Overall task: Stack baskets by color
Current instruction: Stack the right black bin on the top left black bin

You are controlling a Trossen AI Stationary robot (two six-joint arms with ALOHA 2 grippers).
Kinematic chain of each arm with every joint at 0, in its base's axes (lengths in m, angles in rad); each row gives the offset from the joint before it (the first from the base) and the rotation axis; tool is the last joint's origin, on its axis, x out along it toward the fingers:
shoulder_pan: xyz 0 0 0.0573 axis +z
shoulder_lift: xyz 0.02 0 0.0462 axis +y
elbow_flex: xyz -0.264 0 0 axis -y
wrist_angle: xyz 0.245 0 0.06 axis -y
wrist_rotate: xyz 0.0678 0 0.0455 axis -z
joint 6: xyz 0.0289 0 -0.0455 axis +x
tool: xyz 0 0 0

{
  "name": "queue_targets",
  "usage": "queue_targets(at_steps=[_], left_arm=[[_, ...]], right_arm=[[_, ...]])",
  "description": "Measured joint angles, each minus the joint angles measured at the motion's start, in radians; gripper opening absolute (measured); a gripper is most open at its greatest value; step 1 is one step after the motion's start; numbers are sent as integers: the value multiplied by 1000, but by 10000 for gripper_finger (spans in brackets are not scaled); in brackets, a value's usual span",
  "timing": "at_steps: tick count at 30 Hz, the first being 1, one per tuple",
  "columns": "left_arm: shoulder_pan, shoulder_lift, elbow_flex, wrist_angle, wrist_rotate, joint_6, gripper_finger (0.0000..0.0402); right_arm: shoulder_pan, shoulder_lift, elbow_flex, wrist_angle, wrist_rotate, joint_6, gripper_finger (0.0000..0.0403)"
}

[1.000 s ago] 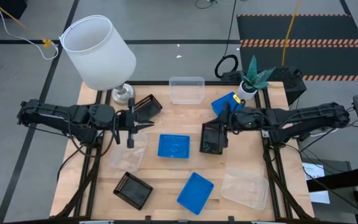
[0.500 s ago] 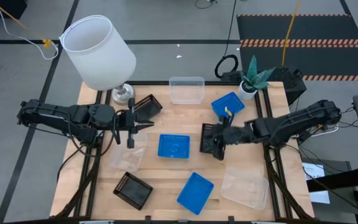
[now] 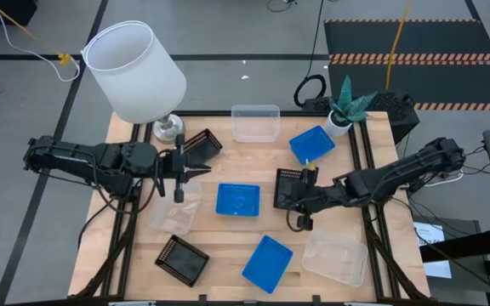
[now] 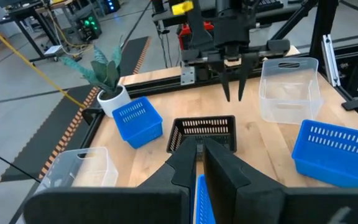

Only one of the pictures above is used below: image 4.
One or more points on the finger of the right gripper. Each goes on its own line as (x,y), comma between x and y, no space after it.
(245,71)
(224,74)

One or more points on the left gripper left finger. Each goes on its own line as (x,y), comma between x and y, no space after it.
(110,205)

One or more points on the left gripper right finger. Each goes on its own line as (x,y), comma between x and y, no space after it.
(291,207)

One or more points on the blue slotted plastic basket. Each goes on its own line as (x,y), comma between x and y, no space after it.
(322,168)
(204,205)
(141,130)

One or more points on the clear plastic bin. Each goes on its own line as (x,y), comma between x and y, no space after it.
(104,174)
(291,109)

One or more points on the black slotted plastic basket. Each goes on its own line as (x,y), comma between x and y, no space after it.
(231,133)

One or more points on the black keyboard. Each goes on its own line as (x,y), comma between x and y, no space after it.
(269,5)

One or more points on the yellow tool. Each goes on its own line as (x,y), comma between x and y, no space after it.
(182,7)

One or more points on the black orange-striped floor mat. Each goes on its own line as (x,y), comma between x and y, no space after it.
(57,130)

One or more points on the teal plant in white pot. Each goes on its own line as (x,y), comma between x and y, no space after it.
(113,102)

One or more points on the black device blue lights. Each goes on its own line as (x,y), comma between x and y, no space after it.
(112,5)

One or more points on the computer tower green lights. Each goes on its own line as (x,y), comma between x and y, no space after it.
(90,28)

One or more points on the white floor paper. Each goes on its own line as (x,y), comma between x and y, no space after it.
(53,49)

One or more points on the black wheeled workbench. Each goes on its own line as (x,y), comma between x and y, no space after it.
(26,12)

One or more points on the silver corner bracket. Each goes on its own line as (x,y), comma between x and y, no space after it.
(187,75)

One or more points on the black aluminium table frame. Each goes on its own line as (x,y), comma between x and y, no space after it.
(325,18)

